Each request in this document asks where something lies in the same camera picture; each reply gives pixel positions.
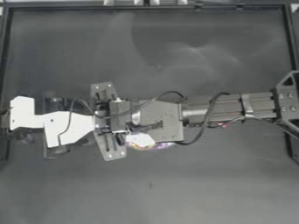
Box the clear bag with pink zip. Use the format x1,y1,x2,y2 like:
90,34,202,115
126,133,177,151

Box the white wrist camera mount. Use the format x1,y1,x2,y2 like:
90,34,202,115
10,95,47,131
42,109,98,149

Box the black camera cable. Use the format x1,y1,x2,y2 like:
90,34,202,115
58,90,187,144

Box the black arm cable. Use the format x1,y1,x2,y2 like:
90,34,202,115
174,91,232,146

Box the black table frame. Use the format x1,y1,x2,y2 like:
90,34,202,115
0,0,299,165

